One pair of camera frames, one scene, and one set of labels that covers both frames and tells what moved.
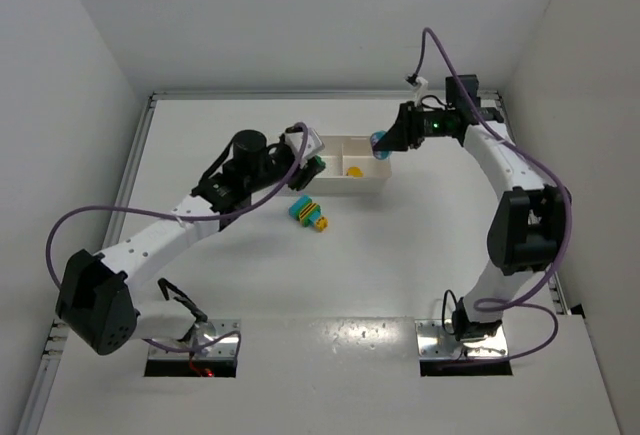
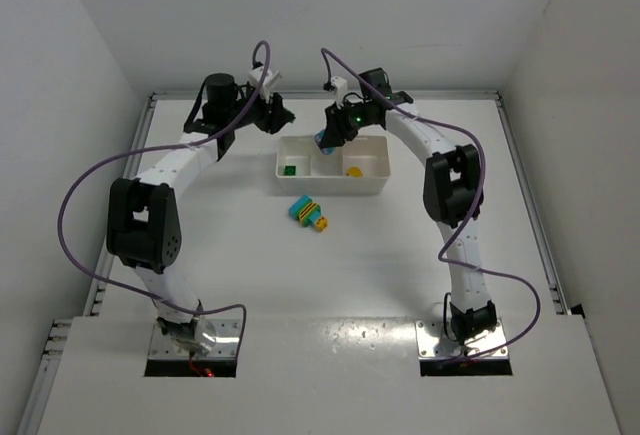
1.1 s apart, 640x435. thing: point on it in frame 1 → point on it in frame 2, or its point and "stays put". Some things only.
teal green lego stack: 375,138 → 325,150
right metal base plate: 434,342 stays put
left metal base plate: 205,333 stays put
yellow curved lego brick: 355,172 stays put
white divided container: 351,167 stays put
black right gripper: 408,126 → 336,130
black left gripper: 300,173 → 273,115
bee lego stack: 308,213 stays put
